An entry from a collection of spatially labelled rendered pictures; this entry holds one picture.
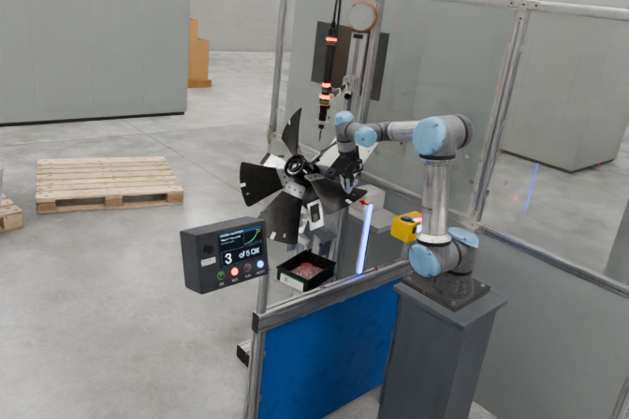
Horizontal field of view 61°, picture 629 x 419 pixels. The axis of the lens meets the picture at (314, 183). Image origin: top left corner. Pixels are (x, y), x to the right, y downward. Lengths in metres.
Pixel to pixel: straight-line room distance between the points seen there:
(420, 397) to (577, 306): 0.87
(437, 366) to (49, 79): 6.34
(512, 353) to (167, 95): 6.36
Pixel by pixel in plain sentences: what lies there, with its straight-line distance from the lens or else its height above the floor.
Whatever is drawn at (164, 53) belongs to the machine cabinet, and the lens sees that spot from 7.99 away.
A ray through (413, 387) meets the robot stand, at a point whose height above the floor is 0.64.
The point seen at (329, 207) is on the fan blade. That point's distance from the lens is 2.24.
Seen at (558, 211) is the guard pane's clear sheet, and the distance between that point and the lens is 2.57.
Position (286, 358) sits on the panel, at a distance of 2.26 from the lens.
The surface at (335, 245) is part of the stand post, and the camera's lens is 2.90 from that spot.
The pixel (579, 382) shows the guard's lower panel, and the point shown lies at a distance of 2.78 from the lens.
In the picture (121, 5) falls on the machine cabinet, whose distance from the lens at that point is 7.68.
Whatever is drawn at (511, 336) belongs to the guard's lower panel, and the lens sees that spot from 2.85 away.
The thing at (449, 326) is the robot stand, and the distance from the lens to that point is 1.94.
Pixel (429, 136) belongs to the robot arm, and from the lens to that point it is 1.71.
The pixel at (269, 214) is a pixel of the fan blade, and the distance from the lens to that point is 2.41.
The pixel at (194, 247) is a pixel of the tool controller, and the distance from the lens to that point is 1.67.
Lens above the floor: 1.99
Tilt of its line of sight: 20 degrees down
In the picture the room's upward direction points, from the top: 7 degrees clockwise
